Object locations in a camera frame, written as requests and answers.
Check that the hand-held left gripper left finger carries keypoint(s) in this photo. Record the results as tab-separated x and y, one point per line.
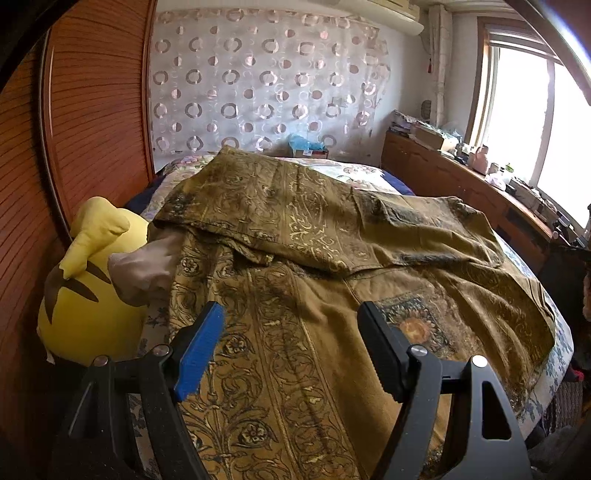
198	350

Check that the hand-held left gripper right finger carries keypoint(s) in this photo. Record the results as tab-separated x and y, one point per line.
383	350

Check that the brown patterned shirt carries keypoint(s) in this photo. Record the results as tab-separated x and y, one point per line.
300	286

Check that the small black tripod stand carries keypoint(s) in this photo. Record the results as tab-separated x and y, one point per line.
562	227

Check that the blue flowered white sheet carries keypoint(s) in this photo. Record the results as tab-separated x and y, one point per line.
561	350

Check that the beige cloth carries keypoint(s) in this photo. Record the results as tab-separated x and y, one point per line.
138	272

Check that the green capped bottle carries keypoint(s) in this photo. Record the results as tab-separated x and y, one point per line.
508	173

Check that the yellow plush toy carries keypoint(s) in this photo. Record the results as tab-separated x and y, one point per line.
87	314

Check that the white plastic bag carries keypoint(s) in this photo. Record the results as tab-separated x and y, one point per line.
496	180

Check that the dark grey cloth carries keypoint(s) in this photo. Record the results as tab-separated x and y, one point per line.
563	406

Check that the pink jug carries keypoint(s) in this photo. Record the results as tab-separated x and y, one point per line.
480	159

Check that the long wooden cabinet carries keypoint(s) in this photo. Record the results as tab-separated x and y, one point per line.
443	175

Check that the wooden framed window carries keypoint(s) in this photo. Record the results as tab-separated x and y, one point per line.
517	115

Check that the floral bedspread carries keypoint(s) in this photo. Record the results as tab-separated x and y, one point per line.
351	177

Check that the flat cardboard box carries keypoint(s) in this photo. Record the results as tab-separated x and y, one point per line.
429	136

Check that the small cardboard box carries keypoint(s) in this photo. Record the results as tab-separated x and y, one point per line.
318	153

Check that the cluttered pile of belongings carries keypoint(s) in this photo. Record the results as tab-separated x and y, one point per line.
404	121

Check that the pale window curtain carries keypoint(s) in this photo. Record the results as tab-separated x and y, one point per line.
441	69

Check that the circle patterned sheer curtain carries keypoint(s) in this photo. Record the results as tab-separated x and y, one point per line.
268	83

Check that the dark wall ornament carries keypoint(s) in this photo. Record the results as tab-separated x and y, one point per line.
426	110

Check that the beige wall air conditioner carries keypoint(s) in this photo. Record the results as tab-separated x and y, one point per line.
406	21

